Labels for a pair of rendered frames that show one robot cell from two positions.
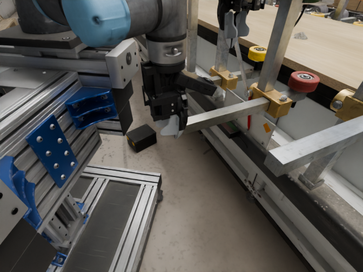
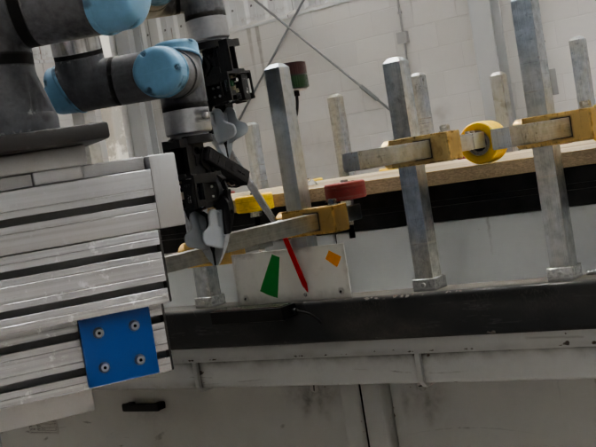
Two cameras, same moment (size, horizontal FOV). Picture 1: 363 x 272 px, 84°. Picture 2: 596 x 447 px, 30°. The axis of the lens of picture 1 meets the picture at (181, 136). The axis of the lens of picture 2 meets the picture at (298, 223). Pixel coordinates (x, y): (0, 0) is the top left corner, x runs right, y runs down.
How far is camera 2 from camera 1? 149 cm
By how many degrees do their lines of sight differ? 48
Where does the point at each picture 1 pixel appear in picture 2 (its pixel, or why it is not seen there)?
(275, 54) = (291, 150)
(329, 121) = not seen: hidden behind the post
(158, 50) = (189, 116)
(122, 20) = (186, 71)
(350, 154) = (468, 267)
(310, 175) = (421, 270)
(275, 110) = (331, 219)
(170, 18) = (199, 82)
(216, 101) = (215, 306)
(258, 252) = not seen: outside the picture
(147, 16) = (192, 74)
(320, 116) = (400, 246)
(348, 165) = not seen: hidden behind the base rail
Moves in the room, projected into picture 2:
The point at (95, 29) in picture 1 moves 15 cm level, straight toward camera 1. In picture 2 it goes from (176, 73) to (254, 54)
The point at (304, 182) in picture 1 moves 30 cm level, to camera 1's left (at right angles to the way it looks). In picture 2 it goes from (423, 286) to (277, 322)
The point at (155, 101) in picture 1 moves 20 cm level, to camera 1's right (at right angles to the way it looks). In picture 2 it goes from (196, 176) to (303, 160)
